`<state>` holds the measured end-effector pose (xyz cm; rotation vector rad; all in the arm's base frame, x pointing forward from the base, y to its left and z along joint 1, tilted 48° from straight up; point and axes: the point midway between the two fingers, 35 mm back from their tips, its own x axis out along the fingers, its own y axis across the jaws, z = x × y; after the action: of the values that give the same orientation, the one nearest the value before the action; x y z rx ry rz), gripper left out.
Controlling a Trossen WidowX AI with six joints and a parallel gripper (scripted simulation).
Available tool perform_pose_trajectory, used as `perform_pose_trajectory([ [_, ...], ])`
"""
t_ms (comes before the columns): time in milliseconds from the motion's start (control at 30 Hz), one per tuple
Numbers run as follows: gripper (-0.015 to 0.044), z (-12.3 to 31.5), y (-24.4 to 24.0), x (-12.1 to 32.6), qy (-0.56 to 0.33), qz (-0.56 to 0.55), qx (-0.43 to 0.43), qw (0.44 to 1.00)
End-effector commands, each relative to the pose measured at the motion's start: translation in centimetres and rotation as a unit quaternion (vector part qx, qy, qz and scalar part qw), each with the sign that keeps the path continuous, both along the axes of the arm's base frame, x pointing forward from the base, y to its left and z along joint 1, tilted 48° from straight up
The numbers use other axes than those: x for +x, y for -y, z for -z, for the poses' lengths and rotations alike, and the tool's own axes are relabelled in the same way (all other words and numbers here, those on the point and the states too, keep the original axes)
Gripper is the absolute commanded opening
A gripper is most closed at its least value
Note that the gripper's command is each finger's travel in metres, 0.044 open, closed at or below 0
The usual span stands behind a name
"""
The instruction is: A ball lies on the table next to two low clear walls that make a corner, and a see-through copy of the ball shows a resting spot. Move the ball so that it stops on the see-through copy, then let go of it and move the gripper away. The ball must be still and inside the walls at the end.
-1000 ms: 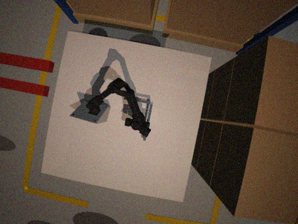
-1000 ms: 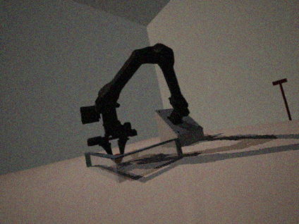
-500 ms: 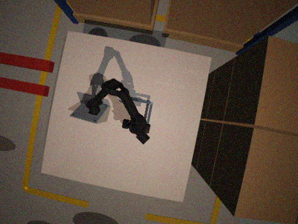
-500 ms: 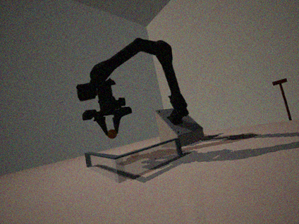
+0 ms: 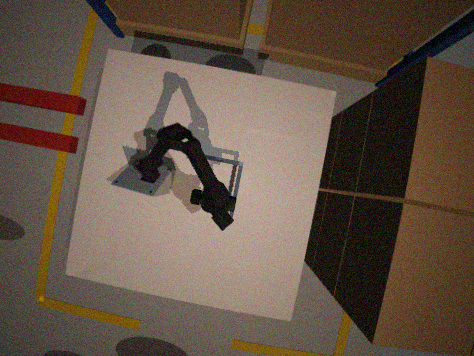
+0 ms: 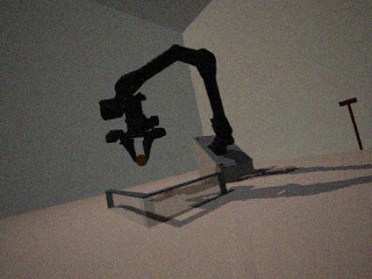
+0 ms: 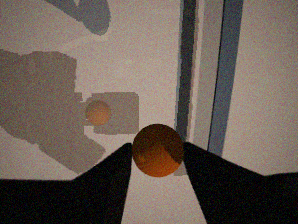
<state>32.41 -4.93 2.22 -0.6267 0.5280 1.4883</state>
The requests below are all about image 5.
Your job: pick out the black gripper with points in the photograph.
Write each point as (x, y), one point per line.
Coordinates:
(195, 193)

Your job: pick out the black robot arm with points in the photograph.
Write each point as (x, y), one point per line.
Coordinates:
(215, 196)

